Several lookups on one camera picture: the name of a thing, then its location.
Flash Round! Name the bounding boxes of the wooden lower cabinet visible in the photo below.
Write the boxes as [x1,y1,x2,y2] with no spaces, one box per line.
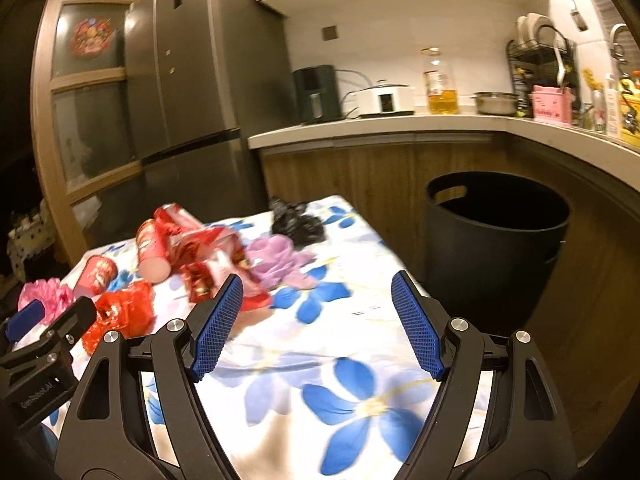
[260,132,640,461]

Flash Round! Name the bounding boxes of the glass jar with yellow flowers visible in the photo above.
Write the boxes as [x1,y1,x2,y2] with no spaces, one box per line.
[581,67,607,131]

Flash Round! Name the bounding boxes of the white plastic bag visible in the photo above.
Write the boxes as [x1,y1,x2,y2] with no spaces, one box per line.
[72,195,103,222]

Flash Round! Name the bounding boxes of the blue floral tablecloth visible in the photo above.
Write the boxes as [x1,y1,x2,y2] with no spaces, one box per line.
[12,195,493,478]

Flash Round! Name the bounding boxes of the dark green air fryer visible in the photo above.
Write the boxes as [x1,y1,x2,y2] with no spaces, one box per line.
[292,65,342,125]

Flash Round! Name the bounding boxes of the shiny red wrapper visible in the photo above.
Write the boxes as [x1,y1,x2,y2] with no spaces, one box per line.
[81,281,153,356]

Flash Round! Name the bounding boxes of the yellow packet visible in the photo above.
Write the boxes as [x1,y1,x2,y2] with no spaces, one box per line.
[618,77,640,148]

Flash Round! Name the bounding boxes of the white rice cooker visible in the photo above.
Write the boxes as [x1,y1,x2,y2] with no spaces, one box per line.
[345,80,417,118]

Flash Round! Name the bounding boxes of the pink plastic bag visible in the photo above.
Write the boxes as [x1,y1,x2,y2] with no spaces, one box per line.
[18,279,76,321]

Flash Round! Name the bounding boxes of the pink box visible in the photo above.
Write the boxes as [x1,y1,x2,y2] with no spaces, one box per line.
[531,85,573,126]

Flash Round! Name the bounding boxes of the grey refrigerator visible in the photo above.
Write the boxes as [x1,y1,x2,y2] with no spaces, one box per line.
[122,0,301,241]

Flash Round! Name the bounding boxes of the hanging metal spatula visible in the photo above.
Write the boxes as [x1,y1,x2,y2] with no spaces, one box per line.
[567,0,589,32]

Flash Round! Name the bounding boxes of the chrome faucet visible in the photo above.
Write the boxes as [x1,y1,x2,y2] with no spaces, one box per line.
[609,24,633,65]

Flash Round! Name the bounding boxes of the wooden glass door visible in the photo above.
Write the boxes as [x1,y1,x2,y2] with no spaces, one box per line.
[30,0,161,266]

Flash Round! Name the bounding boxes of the dotted cloth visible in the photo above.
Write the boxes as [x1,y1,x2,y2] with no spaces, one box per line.
[7,210,56,276]

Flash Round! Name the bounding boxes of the white kitchen countertop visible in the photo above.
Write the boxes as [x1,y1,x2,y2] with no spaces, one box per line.
[248,114,640,196]

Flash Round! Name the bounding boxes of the red paper cup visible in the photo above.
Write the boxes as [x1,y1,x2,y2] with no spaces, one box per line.
[75,256,119,297]
[136,219,173,281]

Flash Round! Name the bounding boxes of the white plates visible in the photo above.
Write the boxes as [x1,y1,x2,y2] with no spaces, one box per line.
[516,12,553,46]

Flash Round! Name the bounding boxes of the cooking oil bottle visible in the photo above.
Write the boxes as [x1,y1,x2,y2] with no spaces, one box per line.
[421,47,460,116]

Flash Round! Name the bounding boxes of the black round bin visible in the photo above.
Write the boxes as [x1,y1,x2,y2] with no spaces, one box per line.
[424,171,572,328]

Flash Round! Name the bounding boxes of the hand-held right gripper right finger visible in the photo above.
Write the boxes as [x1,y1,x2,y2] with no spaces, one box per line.
[391,270,571,478]

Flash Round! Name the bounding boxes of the red round door decoration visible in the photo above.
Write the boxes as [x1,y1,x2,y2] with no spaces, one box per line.
[70,17,117,58]

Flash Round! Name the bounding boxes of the black dish rack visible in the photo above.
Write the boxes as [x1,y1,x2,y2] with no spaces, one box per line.
[506,12,581,116]

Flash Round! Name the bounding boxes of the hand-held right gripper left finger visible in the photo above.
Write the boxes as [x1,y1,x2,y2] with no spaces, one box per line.
[54,274,245,478]

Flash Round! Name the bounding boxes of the steel pot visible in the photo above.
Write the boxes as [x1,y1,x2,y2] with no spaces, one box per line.
[470,91,521,117]

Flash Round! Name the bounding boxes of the red white snack wrapper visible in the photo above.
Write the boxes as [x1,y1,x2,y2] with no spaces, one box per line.
[180,250,273,311]

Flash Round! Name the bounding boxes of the white ladle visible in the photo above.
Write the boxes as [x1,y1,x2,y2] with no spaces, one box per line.
[555,40,571,87]

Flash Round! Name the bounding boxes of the white bottle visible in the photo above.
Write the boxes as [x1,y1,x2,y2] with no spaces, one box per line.
[605,74,621,136]

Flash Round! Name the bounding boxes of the black plastic bag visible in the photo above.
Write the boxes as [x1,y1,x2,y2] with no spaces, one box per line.
[270,196,326,248]

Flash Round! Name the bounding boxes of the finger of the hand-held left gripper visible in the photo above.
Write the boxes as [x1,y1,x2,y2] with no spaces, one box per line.
[4,300,51,343]
[15,296,97,361]

